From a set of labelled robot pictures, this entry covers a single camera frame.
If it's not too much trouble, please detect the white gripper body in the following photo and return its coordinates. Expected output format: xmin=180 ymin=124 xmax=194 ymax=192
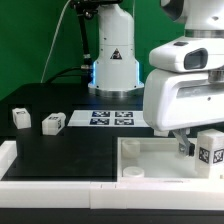
xmin=143 ymin=69 xmax=224 ymax=131

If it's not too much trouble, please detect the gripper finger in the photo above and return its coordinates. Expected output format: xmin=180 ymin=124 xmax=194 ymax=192
xmin=173 ymin=129 xmax=195 ymax=157

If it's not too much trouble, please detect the white square tabletop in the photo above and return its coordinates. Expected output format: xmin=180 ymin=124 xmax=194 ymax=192
xmin=115 ymin=135 xmax=224 ymax=184

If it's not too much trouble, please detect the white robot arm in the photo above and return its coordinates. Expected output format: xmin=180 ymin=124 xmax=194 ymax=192
xmin=89 ymin=0 xmax=224 ymax=155

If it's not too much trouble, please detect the white U-shaped obstacle fence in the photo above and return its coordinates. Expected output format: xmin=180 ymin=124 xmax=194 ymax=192
xmin=0 ymin=141 xmax=224 ymax=211

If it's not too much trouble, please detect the white sheet with tags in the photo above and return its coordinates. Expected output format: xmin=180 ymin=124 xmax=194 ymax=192
xmin=68 ymin=110 xmax=147 ymax=127

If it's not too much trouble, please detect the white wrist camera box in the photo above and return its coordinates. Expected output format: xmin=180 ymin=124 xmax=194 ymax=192
xmin=149 ymin=36 xmax=224 ymax=73

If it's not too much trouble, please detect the black cable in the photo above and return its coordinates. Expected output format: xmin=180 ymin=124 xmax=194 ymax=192
xmin=46 ymin=65 xmax=89 ymax=84

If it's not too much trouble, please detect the white cable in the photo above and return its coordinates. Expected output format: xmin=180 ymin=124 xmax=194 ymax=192
xmin=40 ymin=0 xmax=73 ymax=84

